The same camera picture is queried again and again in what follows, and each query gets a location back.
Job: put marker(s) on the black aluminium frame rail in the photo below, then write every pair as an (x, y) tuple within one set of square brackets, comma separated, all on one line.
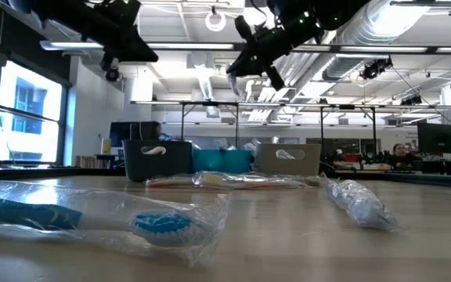
[(444, 181), (33, 172)]

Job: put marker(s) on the grey plastic bin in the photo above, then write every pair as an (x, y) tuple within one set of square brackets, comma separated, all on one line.
[(178, 164)]

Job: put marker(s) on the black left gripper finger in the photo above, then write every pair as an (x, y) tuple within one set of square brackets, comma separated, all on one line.
[(107, 62), (131, 47)]

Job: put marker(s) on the black ceiling camera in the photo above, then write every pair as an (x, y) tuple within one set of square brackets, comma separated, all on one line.
[(411, 100), (112, 74), (374, 69)]

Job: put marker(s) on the black computer monitor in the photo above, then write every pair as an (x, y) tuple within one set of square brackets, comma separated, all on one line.
[(439, 138), (125, 133)]

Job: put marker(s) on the yellow box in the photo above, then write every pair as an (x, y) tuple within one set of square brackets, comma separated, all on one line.
[(106, 145)]

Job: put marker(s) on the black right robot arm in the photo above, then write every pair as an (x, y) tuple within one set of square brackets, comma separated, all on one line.
[(339, 15)]

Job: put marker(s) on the silver ventilation duct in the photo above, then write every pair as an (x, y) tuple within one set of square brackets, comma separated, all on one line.
[(382, 23)]

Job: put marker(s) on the person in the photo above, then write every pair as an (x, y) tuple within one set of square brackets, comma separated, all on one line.
[(157, 131), (399, 154)]

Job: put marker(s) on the blue plastic bin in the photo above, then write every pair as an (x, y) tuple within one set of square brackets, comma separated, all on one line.
[(221, 161)]

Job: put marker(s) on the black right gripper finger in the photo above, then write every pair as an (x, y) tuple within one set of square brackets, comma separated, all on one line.
[(253, 49), (274, 80)]

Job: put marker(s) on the white ceiling unit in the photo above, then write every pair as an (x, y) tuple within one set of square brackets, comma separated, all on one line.
[(258, 15)]

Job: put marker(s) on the large window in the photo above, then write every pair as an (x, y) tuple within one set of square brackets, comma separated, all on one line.
[(33, 117)]

